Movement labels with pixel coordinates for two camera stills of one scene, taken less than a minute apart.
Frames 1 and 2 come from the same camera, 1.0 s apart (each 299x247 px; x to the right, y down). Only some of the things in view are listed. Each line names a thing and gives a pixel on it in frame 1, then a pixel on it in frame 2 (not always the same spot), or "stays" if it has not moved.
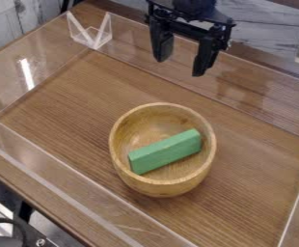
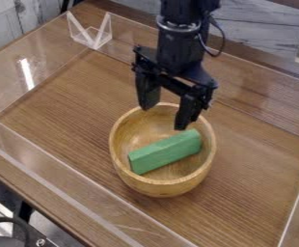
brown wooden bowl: x=148 y=124 stays
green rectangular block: x=167 y=152 stays
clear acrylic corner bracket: x=92 y=37 stays
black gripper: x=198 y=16 → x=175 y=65
